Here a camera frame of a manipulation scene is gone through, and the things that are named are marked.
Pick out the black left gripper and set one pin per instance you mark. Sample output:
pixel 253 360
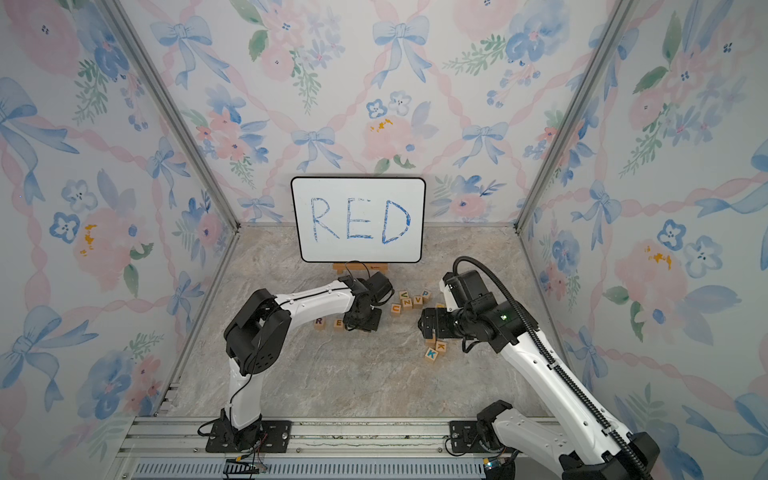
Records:
pixel 372 328

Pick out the wooden whiteboard easel stand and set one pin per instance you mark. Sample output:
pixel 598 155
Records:
pixel 367 268

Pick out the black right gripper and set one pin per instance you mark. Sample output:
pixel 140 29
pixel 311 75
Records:
pixel 440 322

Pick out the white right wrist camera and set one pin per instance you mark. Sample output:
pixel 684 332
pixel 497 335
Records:
pixel 448 297

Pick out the aluminium corner post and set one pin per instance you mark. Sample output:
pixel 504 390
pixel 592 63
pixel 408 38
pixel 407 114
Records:
pixel 117 18
pixel 608 41

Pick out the aluminium right corner post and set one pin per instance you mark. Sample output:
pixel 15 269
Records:
pixel 608 41

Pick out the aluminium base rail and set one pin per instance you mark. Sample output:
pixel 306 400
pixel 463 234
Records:
pixel 313 448

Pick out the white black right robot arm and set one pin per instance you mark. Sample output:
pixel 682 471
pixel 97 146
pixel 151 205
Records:
pixel 591 443

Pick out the wooden block letter K teal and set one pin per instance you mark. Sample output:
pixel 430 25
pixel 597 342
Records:
pixel 431 354

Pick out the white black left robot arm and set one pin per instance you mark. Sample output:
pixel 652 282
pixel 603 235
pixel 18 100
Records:
pixel 256 336

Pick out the aluminium left corner post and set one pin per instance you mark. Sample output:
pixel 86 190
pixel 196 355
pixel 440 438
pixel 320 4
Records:
pixel 117 18

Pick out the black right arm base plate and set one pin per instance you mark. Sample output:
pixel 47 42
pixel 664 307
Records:
pixel 464 437

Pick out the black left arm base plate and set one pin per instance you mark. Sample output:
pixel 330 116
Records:
pixel 264 436

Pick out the whiteboard with blue RED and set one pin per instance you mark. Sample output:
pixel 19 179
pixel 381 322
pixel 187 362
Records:
pixel 355 218

